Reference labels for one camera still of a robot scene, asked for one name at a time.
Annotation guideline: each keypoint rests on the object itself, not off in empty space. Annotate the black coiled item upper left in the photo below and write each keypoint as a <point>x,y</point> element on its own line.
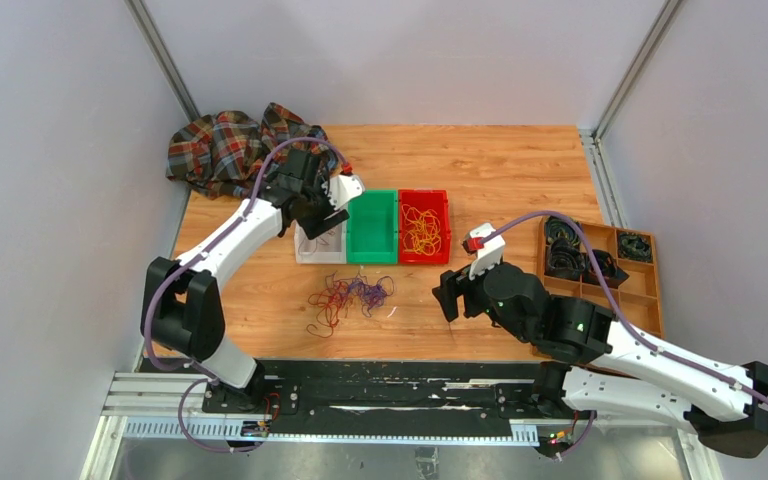
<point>556,229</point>

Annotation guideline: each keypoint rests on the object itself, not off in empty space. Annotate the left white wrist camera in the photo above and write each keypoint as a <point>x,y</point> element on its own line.
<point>342,189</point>

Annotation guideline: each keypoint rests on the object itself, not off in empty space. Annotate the plaid cloth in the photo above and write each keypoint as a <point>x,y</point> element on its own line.
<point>221,154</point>

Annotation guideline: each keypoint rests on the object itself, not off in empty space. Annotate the wooden compartment tray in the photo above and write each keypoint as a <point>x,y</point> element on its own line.
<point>638,297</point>

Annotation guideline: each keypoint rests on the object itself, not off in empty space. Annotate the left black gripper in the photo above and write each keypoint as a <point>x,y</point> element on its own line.
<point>329,218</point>

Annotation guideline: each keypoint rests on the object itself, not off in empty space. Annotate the black coiled item far right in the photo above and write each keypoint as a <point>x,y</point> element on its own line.
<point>635,247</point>

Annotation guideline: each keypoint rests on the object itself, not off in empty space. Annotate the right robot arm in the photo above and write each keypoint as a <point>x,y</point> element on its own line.
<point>596,364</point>

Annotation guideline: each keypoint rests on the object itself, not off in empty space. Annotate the black coiled item lower left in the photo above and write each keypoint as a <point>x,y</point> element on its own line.
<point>565,260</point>

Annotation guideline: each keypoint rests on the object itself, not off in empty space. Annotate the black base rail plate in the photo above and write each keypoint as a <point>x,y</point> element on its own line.
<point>400,399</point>

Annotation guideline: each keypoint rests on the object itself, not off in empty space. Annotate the black coiled item centre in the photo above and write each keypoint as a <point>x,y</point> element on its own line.
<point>613,274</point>

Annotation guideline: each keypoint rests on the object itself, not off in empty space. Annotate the white plastic bin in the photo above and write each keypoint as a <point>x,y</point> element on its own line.
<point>328,248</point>

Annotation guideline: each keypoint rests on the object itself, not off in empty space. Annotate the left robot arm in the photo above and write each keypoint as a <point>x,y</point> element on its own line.
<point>182,308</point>

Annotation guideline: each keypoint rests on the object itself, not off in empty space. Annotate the black coiled item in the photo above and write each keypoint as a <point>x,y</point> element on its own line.
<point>613,274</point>
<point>635,247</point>
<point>556,229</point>
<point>565,260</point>

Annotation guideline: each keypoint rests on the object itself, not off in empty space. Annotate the red plastic bin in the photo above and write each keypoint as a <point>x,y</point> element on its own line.
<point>424,227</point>

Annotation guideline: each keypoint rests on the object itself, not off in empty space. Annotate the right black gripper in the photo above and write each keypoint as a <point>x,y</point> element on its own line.
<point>452,284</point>

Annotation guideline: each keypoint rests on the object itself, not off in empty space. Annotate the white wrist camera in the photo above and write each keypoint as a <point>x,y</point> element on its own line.
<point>486,246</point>
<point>342,189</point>

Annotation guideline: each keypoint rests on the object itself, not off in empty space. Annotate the green plastic bin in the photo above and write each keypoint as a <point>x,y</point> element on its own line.
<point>372,228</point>

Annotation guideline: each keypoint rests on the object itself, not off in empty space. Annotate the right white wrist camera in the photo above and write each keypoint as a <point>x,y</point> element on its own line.
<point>486,246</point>

